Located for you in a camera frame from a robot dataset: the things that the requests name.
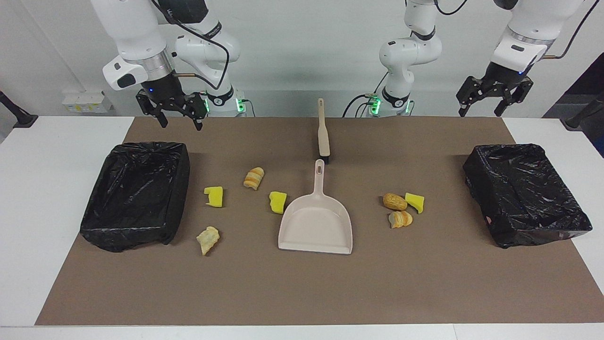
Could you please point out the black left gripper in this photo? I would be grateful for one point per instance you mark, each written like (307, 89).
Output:
(500, 75)

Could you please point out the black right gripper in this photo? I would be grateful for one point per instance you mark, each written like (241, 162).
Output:
(165, 89)

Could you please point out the yellow sponge piece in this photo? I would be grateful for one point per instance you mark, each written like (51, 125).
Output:
(214, 196)
(415, 202)
(278, 202)

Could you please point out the striped croissant piece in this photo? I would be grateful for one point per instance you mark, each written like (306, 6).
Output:
(400, 219)
(254, 178)

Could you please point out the pale flaky pastry piece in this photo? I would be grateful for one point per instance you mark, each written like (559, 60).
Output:
(207, 238)

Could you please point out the brown bread roll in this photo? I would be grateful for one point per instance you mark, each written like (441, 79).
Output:
(394, 201)

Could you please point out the beige hand brush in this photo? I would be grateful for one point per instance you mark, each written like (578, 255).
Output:
(323, 137)

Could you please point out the beige plastic dustpan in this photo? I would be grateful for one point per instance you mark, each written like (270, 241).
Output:
(316, 226)

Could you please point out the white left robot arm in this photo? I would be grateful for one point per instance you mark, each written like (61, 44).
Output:
(406, 56)

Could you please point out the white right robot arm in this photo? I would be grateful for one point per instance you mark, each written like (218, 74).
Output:
(132, 28)

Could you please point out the black bag-lined trash bin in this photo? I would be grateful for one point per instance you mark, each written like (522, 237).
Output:
(137, 198)
(524, 193)

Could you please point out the white power strip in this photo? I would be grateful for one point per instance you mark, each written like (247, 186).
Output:
(87, 101)

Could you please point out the black stand base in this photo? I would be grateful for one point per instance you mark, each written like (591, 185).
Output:
(16, 113)
(583, 115)

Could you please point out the brown paper table mat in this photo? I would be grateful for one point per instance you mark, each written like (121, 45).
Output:
(302, 283)

